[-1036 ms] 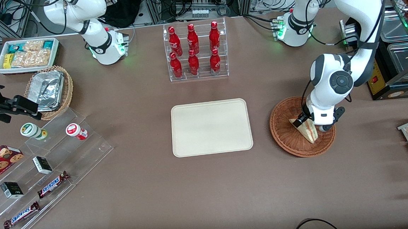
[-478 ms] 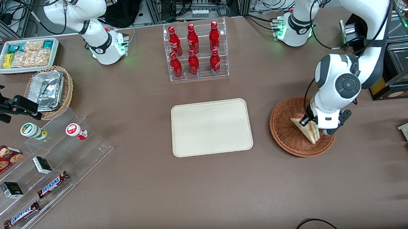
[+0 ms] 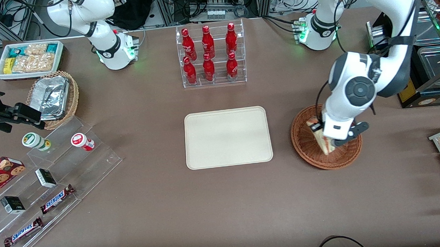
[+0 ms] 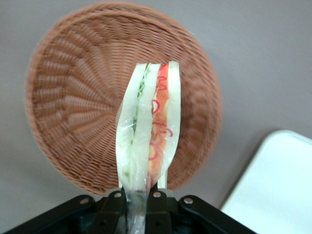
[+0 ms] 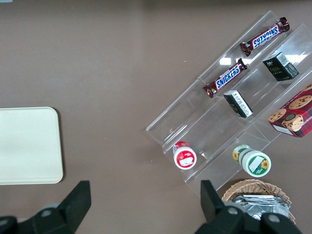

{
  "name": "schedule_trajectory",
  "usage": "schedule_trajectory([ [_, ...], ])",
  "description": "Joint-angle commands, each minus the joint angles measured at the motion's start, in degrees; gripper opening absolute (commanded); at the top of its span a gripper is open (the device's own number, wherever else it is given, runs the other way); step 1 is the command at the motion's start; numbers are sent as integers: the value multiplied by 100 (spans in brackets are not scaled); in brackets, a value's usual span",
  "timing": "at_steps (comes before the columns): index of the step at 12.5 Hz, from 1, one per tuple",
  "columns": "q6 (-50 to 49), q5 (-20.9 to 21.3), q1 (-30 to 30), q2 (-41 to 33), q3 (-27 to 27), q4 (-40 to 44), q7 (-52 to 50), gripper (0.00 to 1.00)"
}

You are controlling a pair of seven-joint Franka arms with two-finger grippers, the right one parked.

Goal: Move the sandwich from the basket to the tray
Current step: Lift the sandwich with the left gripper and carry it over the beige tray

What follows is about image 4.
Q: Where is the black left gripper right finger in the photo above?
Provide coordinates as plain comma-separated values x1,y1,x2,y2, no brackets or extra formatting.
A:
145,185,258,234

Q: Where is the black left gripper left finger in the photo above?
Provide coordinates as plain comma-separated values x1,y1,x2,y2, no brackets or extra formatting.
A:
0,188,128,234

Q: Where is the plastic-wrapped triangle sandwich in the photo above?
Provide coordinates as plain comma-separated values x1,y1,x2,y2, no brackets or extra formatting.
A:
115,60,182,234

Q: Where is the white rectangular plastic tray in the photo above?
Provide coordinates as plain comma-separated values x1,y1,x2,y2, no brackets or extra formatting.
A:
219,130,312,234

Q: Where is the round brown wicker basket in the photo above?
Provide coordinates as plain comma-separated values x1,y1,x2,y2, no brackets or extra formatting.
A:
25,1,223,197

